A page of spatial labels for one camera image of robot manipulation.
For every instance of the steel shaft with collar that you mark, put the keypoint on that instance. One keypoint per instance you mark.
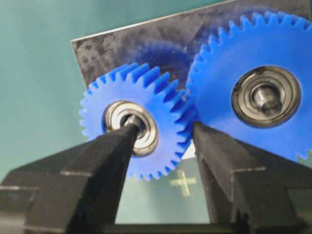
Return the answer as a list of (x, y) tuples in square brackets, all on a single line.
[(267, 101)]

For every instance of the large blue plastic gear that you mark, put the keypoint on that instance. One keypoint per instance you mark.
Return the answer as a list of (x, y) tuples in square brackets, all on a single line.
[(270, 49)]

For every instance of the small blue plastic gear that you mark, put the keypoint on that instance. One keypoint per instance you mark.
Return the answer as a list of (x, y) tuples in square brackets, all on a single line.
[(146, 88)]

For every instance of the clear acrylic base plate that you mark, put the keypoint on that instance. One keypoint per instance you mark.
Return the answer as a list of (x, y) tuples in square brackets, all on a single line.
[(170, 43)]

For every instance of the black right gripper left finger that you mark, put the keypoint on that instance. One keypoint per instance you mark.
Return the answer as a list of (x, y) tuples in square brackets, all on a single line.
[(62, 193)]

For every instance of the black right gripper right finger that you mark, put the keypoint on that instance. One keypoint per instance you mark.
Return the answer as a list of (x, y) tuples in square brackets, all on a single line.
[(257, 191)]

